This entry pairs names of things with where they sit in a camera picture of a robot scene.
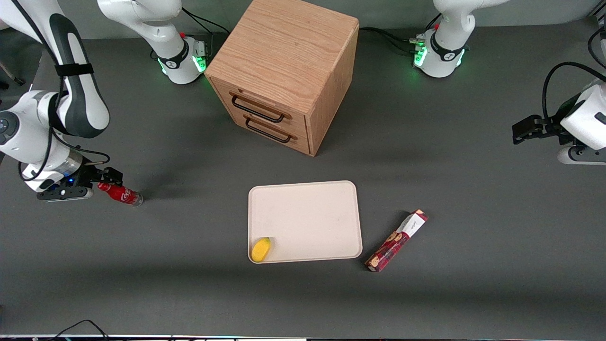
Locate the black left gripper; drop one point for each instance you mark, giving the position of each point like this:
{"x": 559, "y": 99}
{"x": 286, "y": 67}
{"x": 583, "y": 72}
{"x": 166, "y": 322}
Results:
{"x": 552, "y": 129}

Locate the red cookie box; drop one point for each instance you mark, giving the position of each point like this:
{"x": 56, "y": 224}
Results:
{"x": 390, "y": 246}

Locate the yellow toy lemon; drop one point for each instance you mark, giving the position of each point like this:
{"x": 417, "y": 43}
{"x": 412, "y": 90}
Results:
{"x": 261, "y": 250}

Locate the beige plastic tray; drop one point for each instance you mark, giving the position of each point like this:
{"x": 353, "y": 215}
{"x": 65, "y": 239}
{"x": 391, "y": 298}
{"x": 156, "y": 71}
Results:
{"x": 307, "y": 222}

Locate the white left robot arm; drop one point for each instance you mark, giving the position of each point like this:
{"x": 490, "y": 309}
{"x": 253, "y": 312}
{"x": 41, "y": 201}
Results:
{"x": 445, "y": 42}

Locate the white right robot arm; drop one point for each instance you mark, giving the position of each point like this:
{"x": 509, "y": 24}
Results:
{"x": 83, "y": 104}

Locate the black right wrist camera bar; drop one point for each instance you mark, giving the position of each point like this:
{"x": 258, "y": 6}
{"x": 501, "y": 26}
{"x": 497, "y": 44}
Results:
{"x": 64, "y": 194}

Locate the small red coke bottle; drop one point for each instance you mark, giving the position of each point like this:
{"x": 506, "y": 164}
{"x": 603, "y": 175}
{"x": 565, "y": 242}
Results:
{"x": 120, "y": 194}

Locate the wooden drawer cabinet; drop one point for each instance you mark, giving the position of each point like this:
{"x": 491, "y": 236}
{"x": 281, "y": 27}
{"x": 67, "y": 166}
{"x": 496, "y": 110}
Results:
{"x": 284, "y": 47}

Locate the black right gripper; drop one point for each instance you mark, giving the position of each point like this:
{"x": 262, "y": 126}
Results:
{"x": 90, "y": 176}

